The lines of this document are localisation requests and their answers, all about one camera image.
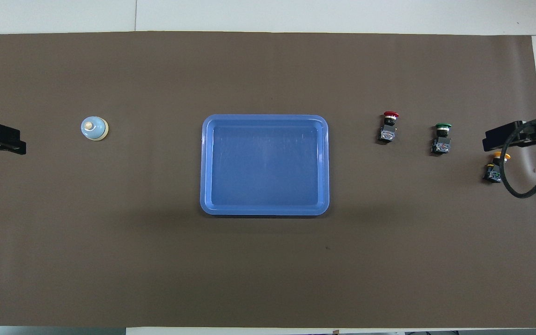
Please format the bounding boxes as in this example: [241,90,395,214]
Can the yellow mushroom push button switch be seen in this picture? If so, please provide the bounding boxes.
[483,152,511,183]

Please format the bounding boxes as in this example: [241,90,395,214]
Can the green mushroom push button switch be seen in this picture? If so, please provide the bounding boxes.
[431,123,453,155]

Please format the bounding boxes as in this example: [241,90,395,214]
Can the red mushroom push button switch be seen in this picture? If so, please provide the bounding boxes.
[378,111,400,143]

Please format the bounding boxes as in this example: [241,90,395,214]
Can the light blue service bell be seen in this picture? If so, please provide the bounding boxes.
[80,115,109,141]

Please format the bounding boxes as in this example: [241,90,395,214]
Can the blue plastic tray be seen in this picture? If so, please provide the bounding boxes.
[200,114,330,216]

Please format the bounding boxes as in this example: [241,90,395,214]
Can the brown table mat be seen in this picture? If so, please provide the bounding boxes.
[0,31,536,328]

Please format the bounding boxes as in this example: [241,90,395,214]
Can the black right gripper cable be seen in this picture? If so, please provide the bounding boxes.
[500,119,536,200]

